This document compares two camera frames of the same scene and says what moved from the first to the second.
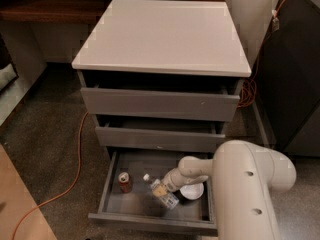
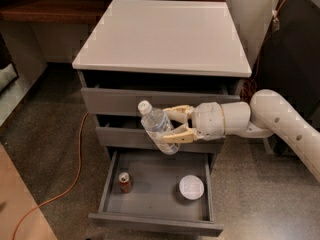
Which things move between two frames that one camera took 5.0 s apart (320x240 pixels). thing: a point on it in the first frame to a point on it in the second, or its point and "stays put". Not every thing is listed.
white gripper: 170,182 to 209,120
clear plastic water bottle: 169,200 to 159,126
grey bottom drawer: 128,199 stays put
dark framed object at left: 8,72 stays put
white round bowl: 192,191 stays put
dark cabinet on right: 287,81 stays put
